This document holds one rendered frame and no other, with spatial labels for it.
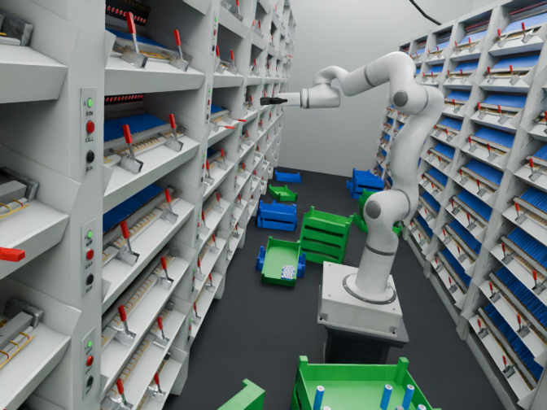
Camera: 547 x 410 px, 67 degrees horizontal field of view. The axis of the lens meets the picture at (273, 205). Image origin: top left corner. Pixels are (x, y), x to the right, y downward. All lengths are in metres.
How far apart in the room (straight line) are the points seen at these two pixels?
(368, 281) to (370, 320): 0.15
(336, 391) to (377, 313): 0.54
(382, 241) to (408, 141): 0.37
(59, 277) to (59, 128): 0.22
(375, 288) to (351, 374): 0.55
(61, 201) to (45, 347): 0.22
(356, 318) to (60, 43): 1.36
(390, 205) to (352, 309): 0.42
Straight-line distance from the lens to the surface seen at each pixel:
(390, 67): 1.57
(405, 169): 1.54
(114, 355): 1.00
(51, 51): 0.61
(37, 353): 0.70
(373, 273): 1.66
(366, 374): 1.24
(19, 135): 0.65
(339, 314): 1.65
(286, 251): 2.64
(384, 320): 1.67
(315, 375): 1.19
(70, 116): 0.61
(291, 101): 1.77
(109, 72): 0.71
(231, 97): 1.96
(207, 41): 1.26
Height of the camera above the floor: 1.16
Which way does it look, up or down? 17 degrees down
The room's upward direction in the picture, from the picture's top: 8 degrees clockwise
